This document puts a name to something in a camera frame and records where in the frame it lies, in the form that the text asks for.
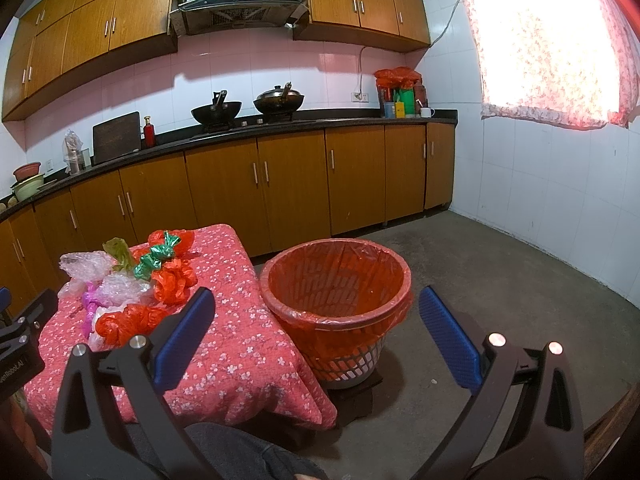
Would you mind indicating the bubble wrap sheet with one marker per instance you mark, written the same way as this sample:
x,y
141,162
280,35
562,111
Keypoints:
x,y
83,269

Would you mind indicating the red floral tablecloth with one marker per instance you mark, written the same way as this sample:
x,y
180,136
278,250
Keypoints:
x,y
245,364

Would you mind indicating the white mug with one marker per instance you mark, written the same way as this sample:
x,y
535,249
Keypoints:
x,y
427,112

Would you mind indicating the jar in plastic bag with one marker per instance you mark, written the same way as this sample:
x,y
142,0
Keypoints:
x,y
72,152

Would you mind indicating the lower wooden cabinets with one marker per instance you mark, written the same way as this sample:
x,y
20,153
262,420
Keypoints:
x,y
274,191

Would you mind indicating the olive green plastic bag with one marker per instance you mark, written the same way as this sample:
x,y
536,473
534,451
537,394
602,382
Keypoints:
x,y
118,249

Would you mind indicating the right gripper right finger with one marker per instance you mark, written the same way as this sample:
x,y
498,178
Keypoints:
x,y
545,437

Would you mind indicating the purple plastic bag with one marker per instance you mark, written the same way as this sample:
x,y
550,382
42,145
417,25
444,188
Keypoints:
x,y
90,305

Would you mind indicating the clear plastic bag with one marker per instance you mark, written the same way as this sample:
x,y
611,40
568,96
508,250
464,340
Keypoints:
x,y
122,288

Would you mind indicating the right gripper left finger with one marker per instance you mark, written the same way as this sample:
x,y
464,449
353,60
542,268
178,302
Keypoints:
x,y
90,440

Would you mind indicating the upper wooden cabinets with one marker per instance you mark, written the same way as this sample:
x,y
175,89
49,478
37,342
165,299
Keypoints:
x,y
59,45

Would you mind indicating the lidded black wok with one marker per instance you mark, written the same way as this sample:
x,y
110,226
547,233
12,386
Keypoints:
x,y
280,102

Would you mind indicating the floral window curtain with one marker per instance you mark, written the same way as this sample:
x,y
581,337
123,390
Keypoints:
x,y
565,63

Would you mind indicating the red bottle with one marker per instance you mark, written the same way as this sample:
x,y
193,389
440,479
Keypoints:
x,y
148,132

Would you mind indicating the red lined waste basket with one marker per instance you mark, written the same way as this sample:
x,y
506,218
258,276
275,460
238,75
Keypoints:
x,y
337,299

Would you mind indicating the red bag on counter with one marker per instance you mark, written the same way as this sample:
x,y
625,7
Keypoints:
x,y
401,77

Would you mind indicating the wooden cabinets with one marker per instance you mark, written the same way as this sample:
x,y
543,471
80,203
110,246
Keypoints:
x,y
59,45
274,191

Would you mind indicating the red basin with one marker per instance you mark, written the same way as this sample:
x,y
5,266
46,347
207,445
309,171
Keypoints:
x,y
26,171

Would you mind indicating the dark cutting board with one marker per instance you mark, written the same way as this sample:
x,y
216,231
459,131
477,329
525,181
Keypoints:
x,y
115,138

